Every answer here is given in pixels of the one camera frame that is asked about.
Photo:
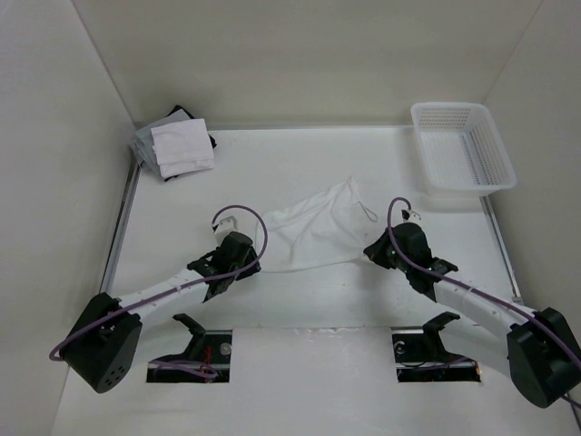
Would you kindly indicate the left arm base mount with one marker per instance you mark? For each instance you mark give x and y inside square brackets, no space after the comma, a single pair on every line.
[205,359]

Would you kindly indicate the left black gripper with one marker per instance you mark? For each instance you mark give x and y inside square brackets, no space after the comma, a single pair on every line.
[249,272]

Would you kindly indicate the folded grey tank top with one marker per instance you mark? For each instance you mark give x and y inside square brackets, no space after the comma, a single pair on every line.
[143,141]

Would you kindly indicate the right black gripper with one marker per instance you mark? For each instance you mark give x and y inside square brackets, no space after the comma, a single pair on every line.
[375,252]

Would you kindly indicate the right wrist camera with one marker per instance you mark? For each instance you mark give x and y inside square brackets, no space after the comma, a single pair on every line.
[409,215]

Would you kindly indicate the folded black tank top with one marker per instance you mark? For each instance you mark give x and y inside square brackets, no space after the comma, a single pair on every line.
[177,109]

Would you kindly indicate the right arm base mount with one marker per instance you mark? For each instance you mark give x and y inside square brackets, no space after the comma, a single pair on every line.
[420,355]

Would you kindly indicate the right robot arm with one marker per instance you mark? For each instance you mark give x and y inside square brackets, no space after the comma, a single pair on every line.
[536,350]

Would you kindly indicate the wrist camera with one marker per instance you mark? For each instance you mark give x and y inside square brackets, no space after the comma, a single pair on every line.
[224,227]
[409,215]

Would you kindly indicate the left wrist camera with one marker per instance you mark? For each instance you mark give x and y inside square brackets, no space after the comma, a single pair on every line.
[224,227]

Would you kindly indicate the white plastic basket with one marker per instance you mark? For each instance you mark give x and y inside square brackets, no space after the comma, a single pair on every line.
[460,150]

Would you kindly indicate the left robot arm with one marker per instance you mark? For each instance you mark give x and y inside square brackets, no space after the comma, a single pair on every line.
[104,341]

